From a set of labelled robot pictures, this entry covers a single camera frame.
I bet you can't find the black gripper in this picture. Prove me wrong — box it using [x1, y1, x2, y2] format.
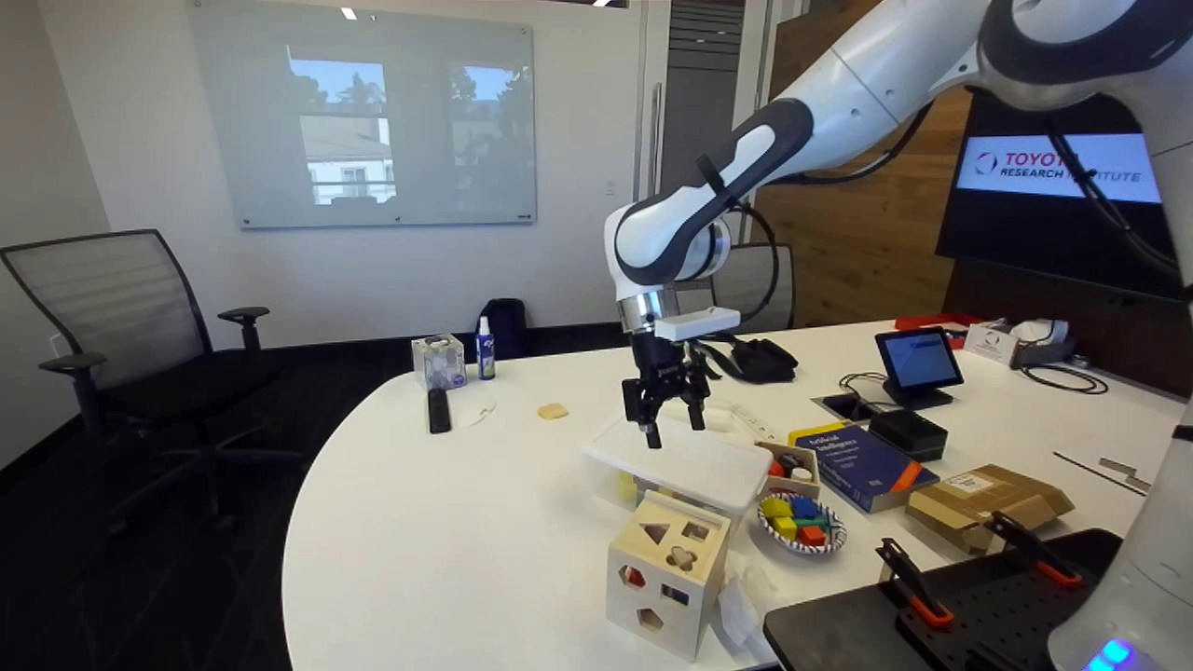
[617, 331, 717, 450]

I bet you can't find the wooden shape sorter box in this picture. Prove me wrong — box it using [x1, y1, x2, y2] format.
[604, 490, 733, 665]

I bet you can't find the small open wooden box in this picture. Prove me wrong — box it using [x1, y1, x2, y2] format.
[754, 441, 825, 501]

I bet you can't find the black rectangular box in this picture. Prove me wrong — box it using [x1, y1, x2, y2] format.
[866, 406, 949, 461]

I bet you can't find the brown cardboard box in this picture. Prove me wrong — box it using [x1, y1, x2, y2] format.
[907, 461, 1078, 556]

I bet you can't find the white plastic bin with lid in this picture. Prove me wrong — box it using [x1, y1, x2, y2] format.
[576, 423, 775, 518]

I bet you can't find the bowl holding toy blocks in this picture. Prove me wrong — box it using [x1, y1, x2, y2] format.
[750, 486, 848, 558]

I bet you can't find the black backpack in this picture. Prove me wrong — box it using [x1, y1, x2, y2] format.
[476, 296, 531, 362]

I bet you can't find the blue book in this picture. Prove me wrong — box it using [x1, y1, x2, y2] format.
[794, 423, 942, 515]

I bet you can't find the small spray bottle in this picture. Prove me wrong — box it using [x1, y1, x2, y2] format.
[474, 312, 500, 385]

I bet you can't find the black remote control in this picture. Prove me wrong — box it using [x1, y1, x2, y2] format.
[425, 385, 456, 441]

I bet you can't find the black tablet display on stand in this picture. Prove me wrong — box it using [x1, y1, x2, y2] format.
[871, 323, 965, 411]

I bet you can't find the red tray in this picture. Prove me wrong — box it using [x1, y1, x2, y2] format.
[891, 311, 984, 339]

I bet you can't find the white headset device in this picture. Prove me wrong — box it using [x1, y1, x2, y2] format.
[965, 312, 1075, 372]

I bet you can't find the glass whiteboard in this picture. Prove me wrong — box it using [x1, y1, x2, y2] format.
[186, 0, 540, 236]

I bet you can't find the grey mesh office chair with armrests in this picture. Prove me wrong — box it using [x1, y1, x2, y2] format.
[0, 226, 303, 536]

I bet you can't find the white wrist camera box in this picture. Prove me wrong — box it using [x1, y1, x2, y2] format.
[650, 306, 745, 347]

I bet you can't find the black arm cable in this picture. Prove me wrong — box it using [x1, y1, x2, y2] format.
[729, 124, 1185, 328]

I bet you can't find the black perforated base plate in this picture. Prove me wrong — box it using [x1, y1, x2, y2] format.
[759, 527, 1129, 671]

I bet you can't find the black clamp with orange handle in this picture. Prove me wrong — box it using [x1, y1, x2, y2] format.
[984, 510, 1089, 593]
[871, 534, 960, 635]

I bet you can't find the glass door with frame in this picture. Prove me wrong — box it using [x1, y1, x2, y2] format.
[625, 0, 779, 215]

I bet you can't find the wall television screen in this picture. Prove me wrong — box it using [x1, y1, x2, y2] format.
[935, 88, 1193, 303]

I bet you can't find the black looped cable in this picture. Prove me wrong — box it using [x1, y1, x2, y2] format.
[1017, 359, 1109, 400]

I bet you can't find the metal bracket strip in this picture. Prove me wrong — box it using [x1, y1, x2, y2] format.
[1051, 447, 1150, 501]

